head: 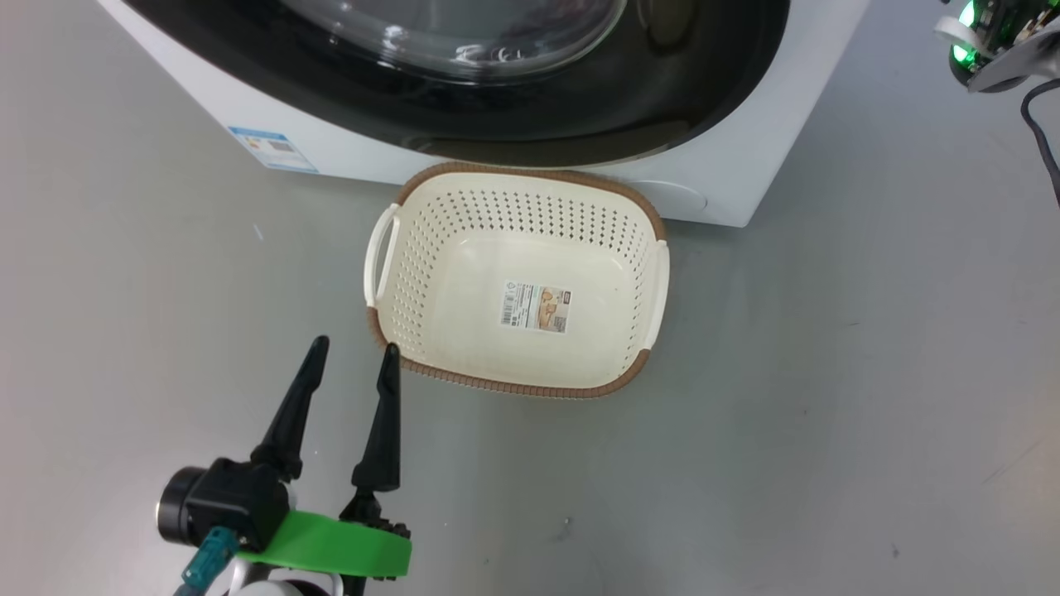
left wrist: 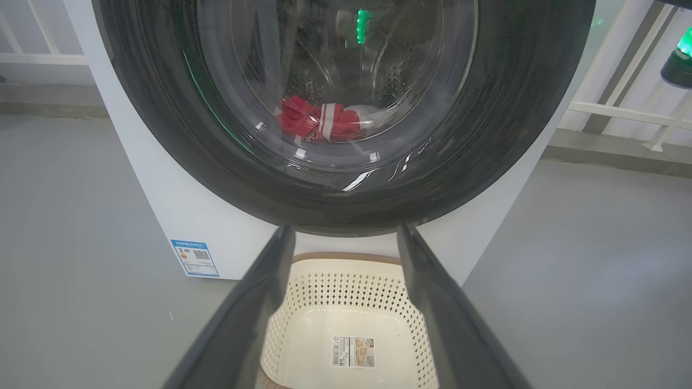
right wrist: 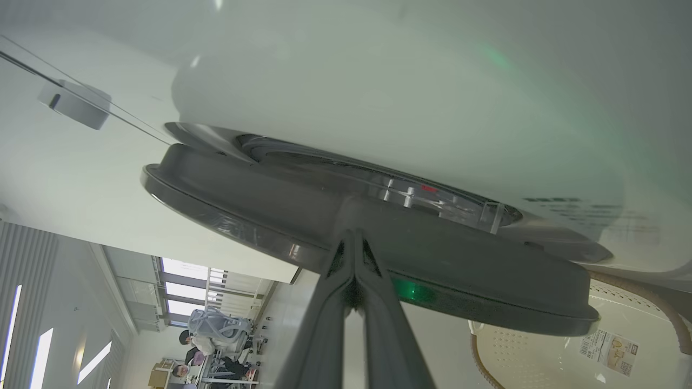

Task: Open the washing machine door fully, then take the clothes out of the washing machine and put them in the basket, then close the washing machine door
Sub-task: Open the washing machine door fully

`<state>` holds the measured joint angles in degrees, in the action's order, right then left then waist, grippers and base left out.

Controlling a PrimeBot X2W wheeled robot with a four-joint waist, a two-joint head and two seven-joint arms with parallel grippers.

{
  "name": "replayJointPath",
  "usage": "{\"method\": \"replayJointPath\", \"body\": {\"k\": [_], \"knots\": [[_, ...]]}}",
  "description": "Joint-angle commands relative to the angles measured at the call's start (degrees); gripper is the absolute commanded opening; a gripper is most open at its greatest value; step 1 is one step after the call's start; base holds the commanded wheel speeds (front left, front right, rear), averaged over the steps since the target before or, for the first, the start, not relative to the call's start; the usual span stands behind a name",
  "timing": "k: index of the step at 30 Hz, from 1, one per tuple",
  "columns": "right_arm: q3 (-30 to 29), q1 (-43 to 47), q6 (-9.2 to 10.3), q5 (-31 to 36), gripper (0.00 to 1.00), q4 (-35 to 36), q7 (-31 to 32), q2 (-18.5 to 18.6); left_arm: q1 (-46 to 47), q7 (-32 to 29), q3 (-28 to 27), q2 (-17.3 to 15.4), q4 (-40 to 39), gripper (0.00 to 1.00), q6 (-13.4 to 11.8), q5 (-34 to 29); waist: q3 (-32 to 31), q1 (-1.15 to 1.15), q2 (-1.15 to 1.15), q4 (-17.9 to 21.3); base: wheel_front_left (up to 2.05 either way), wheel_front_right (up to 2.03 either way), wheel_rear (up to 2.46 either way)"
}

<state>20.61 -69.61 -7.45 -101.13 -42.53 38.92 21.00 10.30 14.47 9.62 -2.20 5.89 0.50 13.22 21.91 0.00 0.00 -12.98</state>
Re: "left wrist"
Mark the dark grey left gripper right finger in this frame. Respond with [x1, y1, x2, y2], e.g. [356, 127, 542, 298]
[397, 223, 533, 389]

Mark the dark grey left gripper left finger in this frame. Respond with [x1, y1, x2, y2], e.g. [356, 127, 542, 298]
[162, 225, 296, 389]

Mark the red garment with white stripes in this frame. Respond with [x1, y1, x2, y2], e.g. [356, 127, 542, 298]
[277, 96, 377, 144]

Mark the red and white garment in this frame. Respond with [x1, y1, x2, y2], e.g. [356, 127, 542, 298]
[346, 104, 404, 131]

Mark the black round washing machine door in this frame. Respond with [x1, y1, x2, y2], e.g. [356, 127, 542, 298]
[92, 0, 595, 236]

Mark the cream perforated laundry basket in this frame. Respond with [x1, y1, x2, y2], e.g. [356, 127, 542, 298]
[259, 252, 440, 389]

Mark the white washing machine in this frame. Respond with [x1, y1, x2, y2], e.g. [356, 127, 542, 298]
[64, 0, 628, 286]

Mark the steel washing machine drum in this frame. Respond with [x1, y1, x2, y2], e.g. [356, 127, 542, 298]
[232, 0, 449, 147]

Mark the blue energy label sticker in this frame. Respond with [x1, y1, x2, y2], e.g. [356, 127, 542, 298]
[171, 239, 220, 278]

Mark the white barcode label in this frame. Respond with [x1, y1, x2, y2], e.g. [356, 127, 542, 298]
[331, 335, 376, 369]

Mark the white metal railing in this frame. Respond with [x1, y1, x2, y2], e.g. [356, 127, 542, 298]
[0, 0, 90, 66]
[560, 0, 692, 153]

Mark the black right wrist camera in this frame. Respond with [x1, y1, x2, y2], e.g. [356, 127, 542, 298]
[660, 26, 692, 90]

